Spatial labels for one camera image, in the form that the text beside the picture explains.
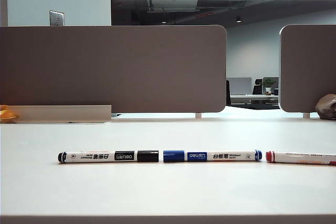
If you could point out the black-capped whiteboard marker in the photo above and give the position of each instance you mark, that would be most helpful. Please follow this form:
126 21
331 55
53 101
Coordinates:
105 157

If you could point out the red-capped whiteboard marker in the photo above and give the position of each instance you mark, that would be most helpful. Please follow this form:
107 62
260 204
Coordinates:
294 157

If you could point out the wide brown desk partition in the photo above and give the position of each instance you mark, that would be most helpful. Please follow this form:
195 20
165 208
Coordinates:
118 69

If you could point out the grey background desk screen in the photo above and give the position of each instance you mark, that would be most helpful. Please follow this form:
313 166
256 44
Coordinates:
239 86

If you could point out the blue-capped whiteboard marker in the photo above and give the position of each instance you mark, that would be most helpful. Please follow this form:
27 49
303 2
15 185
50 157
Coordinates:
225 156

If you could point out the white background desk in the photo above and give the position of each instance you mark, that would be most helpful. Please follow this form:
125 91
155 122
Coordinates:
252 98

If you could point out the black office chair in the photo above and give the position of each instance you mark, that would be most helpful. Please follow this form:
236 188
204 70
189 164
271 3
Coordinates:
257 87

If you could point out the small potted green plant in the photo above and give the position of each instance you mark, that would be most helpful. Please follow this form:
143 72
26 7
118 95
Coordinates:
268 85

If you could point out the black ceiling spot lamp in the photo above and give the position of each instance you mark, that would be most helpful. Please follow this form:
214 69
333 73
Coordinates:
238 20

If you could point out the narrow brown desk partition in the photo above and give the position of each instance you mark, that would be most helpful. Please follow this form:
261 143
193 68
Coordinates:
307 69

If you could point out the brown crumpled object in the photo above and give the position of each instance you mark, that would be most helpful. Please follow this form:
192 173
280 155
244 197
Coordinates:
325 107

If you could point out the orange crumpled object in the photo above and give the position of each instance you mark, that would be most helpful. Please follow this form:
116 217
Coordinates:
6 113

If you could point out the metal wall plate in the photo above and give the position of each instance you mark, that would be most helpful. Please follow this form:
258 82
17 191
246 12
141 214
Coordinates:
56 18

